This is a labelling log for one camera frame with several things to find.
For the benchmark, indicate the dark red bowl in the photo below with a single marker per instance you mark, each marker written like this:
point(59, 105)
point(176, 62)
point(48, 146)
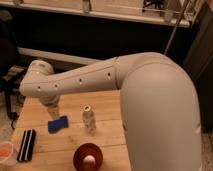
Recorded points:
point(85, 150)

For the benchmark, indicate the clear cup orange contents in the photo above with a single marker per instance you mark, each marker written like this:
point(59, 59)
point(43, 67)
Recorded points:
point(8, 154)

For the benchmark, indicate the white wall ledge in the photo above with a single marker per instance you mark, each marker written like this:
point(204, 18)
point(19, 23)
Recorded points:
point(57, 56)

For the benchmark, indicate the black chair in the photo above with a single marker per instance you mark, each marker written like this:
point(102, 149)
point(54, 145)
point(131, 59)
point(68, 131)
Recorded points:
point(9, 56)

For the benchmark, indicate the clear plastic bottle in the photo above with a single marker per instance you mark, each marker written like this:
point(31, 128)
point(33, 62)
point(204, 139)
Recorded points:
point(89, 119)

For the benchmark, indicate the black white striped case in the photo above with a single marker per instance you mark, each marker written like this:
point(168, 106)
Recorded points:
point(27, 145)

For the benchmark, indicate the metal pole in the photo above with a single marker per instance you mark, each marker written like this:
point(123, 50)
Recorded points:
point(180, 16)

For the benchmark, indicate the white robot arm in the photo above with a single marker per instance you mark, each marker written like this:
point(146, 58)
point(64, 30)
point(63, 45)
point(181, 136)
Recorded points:
point(158, 102)

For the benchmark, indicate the white ball in bowl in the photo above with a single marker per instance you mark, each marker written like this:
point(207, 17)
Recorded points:
point(89, 162)

